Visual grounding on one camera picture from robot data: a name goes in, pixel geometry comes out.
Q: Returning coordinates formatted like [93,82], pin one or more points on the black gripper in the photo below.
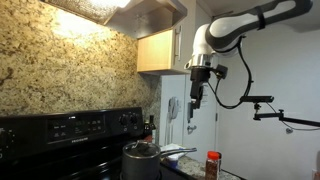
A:
[199,76]

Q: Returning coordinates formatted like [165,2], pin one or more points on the glass pot lid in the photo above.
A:
[141,149]

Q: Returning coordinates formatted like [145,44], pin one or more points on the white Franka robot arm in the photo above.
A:
[230,26]

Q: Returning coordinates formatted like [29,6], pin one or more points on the spice jar red lid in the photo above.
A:
[212,166]

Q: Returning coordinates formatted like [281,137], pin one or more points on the black electric stove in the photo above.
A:
[66,140]

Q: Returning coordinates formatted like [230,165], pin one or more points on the paper notice on door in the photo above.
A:
[205,100]

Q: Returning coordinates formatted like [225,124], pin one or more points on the white door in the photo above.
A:
[203,140]

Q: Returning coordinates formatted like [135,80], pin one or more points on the dark bottle white label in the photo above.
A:
[153,128]

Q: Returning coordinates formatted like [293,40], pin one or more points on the dark bottle red label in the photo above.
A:
[147,131]

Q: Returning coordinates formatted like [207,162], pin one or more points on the white jar blue label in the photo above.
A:
[172,162]

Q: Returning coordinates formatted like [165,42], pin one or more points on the dark grey saucepan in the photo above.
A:
[140,166]

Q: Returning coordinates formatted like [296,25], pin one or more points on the steel range hood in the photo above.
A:
[143,16]

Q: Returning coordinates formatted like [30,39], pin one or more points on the white wall intercom phone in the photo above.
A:
[173,108]

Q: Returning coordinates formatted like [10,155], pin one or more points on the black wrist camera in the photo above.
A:
[221,71]

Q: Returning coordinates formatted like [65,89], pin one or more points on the black stereo camera bar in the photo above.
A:
[256,99]

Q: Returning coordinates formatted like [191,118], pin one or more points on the light wooden wall cabinet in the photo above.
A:
[155,51]

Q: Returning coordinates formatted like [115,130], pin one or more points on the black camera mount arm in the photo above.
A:
[293,119]

